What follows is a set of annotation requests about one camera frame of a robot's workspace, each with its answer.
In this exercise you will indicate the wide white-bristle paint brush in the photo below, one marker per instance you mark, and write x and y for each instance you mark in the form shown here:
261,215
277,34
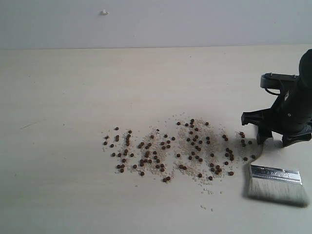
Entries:
273,179

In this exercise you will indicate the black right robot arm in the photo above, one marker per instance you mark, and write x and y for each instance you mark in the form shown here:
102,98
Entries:
306,65

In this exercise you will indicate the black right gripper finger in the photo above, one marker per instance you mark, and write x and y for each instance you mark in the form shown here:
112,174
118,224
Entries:
292,138
262,120

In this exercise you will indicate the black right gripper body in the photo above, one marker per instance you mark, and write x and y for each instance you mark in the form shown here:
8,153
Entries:
292,110

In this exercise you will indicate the scattered brown pellets and rice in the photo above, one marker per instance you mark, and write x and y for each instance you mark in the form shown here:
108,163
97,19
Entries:
142,147

